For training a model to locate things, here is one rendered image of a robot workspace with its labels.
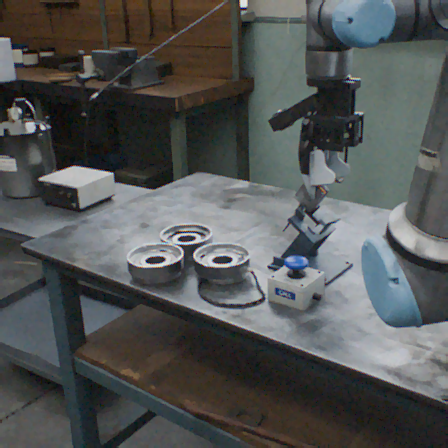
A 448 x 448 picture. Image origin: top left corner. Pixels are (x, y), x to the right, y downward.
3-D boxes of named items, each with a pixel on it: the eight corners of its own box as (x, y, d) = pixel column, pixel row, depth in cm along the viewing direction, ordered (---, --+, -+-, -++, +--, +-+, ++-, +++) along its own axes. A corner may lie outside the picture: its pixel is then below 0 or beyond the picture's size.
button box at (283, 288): (267, 301, 105) (267, 275, 103) (289, 284, 110) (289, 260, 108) (308, 315, 100) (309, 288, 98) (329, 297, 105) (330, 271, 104)
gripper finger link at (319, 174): (328, 207, 104) (333, 153, 102) (298, 200, 108) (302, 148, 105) (337, 204, 107) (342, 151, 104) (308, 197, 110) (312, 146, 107)
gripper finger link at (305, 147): (304, 176, 104) (308, 124, 102) (296, 175, 105) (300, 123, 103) (318, 172, 108) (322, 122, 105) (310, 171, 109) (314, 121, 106)
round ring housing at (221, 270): (184, 281, 113) (183, 260, 111) (211, 258, 121) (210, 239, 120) (236, 291, 108) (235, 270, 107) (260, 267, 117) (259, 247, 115)
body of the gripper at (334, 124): (341, 157, 100) (344, 82, 96) (296, 149, 105) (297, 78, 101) (363, 146, 106) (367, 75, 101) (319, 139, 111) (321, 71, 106)
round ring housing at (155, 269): (174, 289, 110) (173, 268, 108) (119, 284, 112) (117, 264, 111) (191, 263, 119) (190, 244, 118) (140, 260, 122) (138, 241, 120)
